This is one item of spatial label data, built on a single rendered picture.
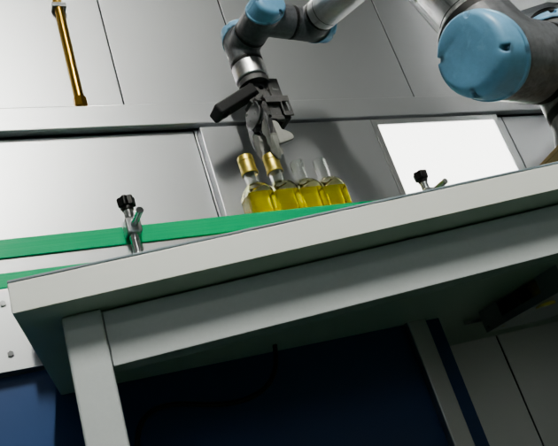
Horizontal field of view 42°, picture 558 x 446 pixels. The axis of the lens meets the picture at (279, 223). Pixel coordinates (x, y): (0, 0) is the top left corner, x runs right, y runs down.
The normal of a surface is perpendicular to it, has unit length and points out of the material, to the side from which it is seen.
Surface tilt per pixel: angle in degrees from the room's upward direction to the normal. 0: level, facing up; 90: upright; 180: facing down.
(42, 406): 90
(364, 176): 90
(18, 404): 90
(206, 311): 90
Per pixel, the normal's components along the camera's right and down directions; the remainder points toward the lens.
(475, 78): -0.81, 0.11
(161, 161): 0.36, -0.46
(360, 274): 0.15, -0.43
